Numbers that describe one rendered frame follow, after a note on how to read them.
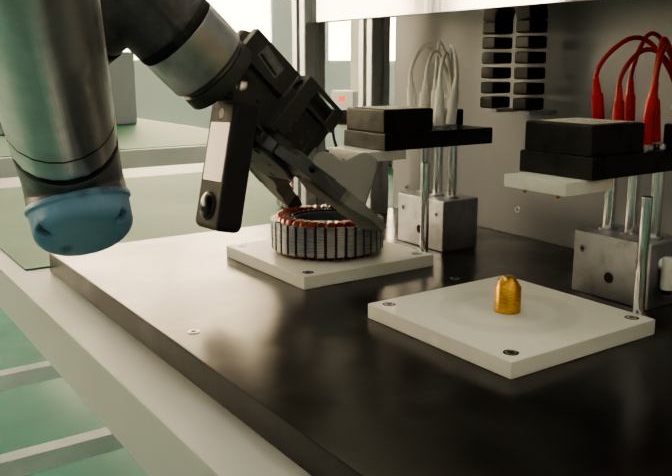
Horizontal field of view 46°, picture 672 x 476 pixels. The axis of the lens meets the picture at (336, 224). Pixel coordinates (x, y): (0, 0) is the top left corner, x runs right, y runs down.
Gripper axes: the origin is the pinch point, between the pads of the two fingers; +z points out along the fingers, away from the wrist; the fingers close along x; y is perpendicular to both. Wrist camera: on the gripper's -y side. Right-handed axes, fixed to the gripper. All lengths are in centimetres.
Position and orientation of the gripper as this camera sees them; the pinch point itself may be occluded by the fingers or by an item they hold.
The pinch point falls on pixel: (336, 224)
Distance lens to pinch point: 78.5
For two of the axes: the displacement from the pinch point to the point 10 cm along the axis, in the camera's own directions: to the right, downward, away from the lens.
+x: -5.6, -1.7, 8.1
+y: 5.7, -7.9, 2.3
